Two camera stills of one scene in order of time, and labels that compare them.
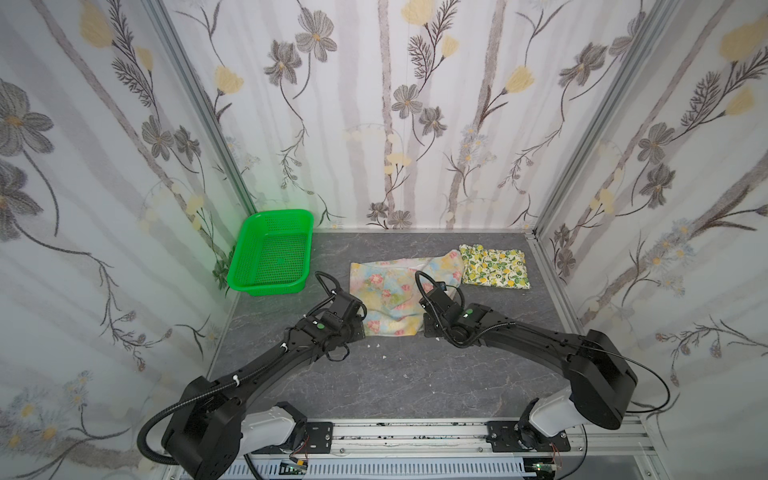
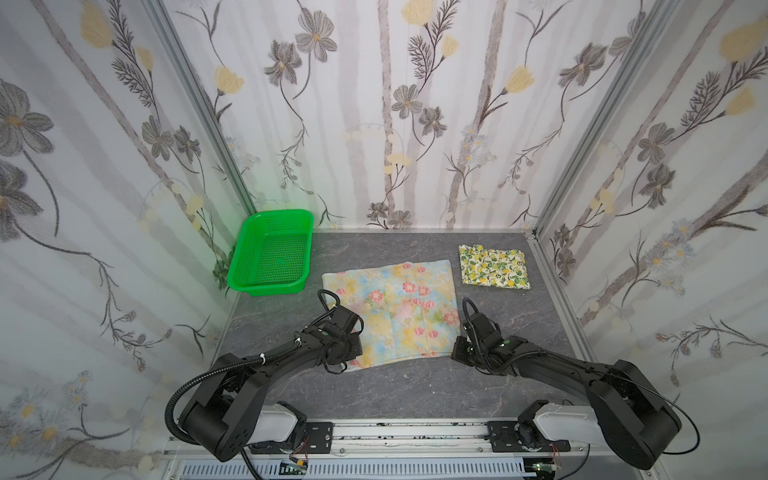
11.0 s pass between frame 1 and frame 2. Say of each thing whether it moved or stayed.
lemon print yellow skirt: stayed
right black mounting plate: stayed
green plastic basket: stayed
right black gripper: moved
